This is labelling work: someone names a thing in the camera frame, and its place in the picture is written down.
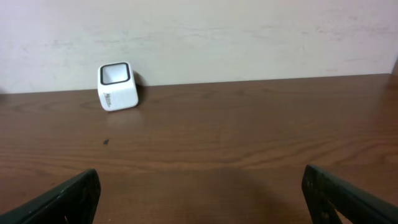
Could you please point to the white cube barcode scanner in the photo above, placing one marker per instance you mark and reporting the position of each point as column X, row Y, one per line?
column 117, row 87

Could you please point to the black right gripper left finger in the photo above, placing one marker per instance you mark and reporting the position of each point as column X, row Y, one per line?
column 73, row 201

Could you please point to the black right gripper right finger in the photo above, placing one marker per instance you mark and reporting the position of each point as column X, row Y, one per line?
column 327, row 196

